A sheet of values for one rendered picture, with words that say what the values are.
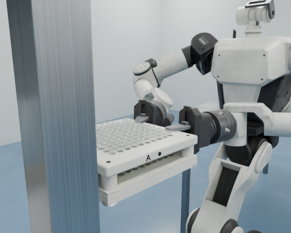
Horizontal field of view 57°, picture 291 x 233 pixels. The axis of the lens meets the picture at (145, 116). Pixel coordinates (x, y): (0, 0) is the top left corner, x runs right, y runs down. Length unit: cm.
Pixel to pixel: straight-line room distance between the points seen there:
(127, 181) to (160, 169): 8
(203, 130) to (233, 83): 39
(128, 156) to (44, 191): 21
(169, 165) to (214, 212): 53
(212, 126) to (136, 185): 28
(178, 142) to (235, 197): 54
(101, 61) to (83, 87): 475
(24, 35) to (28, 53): 2
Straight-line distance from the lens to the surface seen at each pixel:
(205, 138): 69
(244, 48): 101
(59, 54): 27
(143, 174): 52
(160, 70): 115
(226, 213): 104
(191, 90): 586
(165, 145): 53
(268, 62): 97
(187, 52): 116
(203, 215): 107
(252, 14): 107
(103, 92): 509
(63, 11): 27
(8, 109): 420
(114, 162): 46
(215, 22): 562
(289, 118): 79
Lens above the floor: 123
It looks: 13 degrees down
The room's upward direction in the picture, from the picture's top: straight up
